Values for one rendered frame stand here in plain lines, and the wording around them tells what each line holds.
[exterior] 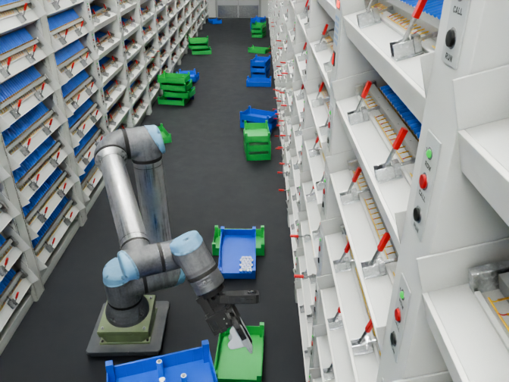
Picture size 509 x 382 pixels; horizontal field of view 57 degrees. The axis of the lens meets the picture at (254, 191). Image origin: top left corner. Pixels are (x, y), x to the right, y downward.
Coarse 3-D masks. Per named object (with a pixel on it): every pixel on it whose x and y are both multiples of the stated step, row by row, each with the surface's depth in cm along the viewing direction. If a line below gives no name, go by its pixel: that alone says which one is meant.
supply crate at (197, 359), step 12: (204, 348) 142; (144, 360) 139; (156, 360) 141; (168, 360) 142; (180, 360) 143; (192, 360) 145; (204, 360) 144; (108, 372) 135; (120, 372) 139; (132, 372) 140; (144, 372) 141; (156, 372) 141; (168, 372) 141; (180, 372) 141; (192, 372) 141; (204, 372) 141
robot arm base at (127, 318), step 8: (144, 296) 212; (136, 304) 204; (144, 304) 209; (112, 312) 204; (120, 312) 202; (128, 312) 203; (136, 312) 205; (144, 312) 209; (112, 320) 206; (120, 320) 203; (128, 320) 204; (136, 320) 205
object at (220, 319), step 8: (200, 296) 134; (208, 296) 130; (216, 296) 132; (200, 304) 134; (208, 304) 132; (216, 304) 132; (224, 304) 132; (232, 304) 132; (208, 312) 134; (216, 312) 132; (224, 312) 131; (232, 312) 131; (208, 320) 131; (216, 320) 131; (224, 320) 131; (232, 320) 131; (216, 328) 132; (224, 328) 131
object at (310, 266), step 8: (304, 216) 213; (304, 224) 211; (304, 232) 206; (304, 248) 196; (312, 248) 195; (312, 256) 190; (312, 264) 186; (312, 272) 181; (312, 288) 174; (312, 296) 170; (312, 304) 167; (312, 312) 161
